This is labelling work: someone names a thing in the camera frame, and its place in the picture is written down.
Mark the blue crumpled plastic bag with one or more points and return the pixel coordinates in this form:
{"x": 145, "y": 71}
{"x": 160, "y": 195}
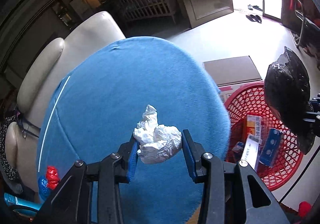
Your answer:
{"x": 44, "y": 190}

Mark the brown cardboard box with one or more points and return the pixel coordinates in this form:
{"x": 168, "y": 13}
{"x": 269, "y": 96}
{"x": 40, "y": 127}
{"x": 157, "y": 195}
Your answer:
{"x": 232, "y": 73}

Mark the red white medicine box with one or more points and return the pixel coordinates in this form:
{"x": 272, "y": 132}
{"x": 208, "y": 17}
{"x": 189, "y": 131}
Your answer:
{"x": 252, "y": 125}

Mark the black slippers pair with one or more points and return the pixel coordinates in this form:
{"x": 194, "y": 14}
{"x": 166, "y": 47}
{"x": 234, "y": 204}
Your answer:
{"x": 254, "y": 18}

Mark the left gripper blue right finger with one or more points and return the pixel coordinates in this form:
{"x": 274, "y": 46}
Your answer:
{"x": 192, "y": 154}

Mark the black plastic bag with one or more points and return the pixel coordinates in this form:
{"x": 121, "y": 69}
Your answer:
{"x": 287, "y": 94}

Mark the red plastic mesh basket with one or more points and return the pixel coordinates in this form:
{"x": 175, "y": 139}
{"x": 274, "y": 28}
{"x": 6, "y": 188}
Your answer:
{"x": 249, "y": 99}

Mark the blue table cloth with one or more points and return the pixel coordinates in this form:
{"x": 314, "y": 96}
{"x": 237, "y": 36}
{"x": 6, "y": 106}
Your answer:
{"x": 96, "y": 107}

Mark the cream leather sofa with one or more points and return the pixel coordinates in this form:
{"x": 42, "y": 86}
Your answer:
{"x": 55, "y": 61}

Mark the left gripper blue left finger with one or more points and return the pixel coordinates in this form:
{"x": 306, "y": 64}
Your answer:
{"x": 129, "y": 158}

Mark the red crumpled plastic bag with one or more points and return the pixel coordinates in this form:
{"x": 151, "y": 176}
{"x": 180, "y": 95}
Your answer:
{"x": 52, "y": 177}

